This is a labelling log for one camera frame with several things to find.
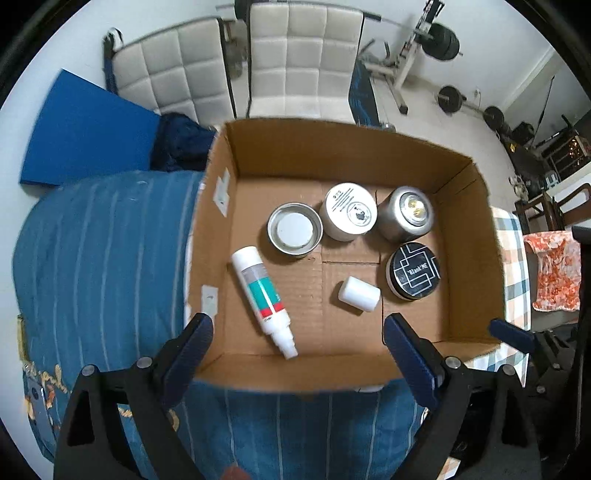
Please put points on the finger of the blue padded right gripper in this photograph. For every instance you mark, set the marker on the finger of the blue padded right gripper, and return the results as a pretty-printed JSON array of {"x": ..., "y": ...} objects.
[{"x": 418, "y": 360}]

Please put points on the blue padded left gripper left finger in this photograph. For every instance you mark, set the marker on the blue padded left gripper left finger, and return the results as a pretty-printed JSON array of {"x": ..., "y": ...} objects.
[{"x": 180, "y": 357}]

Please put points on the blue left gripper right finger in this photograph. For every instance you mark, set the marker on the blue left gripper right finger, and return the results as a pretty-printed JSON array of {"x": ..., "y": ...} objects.
[{"x": 516, "y": 337}]

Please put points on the black round tin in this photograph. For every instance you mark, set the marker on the black round tin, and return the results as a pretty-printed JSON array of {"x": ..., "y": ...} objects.
[{"x": 413, "y": 271}]

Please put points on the small white cylinder bottle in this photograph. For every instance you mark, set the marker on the small white cylinder bottle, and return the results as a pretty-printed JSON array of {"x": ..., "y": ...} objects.
[{"x": 359, "y": 294}]

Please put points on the white spray bottle teal label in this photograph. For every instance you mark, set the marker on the white spray bottle teal label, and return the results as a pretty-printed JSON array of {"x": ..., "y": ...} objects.
[{"x": 263, "y": 298}]

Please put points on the silver metal can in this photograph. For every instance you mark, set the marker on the silver metal can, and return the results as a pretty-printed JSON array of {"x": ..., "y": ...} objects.
[{"x": 405, "y": 215}]

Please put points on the shallow silver tin lid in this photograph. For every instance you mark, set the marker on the shallow silver tin lid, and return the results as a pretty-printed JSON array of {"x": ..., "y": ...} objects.
[{"x": 295, "y": 229}]

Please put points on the white round jar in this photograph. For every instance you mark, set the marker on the white round jar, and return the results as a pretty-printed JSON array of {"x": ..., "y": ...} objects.
[{"x": 348, "y": 212}]

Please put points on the orange floral towel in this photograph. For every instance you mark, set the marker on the orange floral towel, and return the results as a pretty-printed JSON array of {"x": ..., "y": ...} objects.
[{"x": 559, "y": 270}]

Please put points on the blue striped cloth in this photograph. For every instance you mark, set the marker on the blue striped cloth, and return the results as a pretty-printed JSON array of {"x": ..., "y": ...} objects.
[{"x": 99, "y": 274}]

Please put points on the open cardboard box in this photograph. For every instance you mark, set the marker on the open cardboard box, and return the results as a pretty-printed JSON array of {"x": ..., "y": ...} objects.
[{"x": 255, "y": 165}]

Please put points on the dark blue bag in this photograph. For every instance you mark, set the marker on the dark blue bag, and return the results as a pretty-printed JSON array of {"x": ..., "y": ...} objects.
[{"x": 180, "y": 144}]

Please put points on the blue foam cushion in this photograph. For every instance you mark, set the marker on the blue foam cushion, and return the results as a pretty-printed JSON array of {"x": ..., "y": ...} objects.
[{"x": 83, "y": 131}]

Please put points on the floor barbell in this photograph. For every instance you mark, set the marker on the floor barbell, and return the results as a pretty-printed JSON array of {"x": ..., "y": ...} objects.
[{"x": 451, "y": 101}]

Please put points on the black blue bench pad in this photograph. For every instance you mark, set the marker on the black blue bench pad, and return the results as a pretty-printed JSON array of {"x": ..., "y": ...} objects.
[{"x": 362, "y": 100}]

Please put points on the left white quilted chair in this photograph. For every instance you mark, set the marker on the left white quilted chair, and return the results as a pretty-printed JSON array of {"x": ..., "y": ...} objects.
[{"x": 179, "y": 69}]

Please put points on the white quilted chair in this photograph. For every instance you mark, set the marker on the white quilted chair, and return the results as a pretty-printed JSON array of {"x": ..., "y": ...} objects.
[
  {"x": 301, "y": 60},
  {"x": 179, "y": 69}
]

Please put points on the white weight bench rack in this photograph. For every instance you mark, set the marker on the white weight bench rack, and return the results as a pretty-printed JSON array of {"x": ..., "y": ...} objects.
[{"x": 395, "y": 68}]

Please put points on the barbell on rack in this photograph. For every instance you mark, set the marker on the barbell on rack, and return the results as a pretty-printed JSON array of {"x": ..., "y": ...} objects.
[{"x": 436, "y": 40}]

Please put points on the right white quilted chair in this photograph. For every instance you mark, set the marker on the right white quilted chair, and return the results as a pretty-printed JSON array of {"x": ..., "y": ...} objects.
[{"x": 301, "y": 60}]

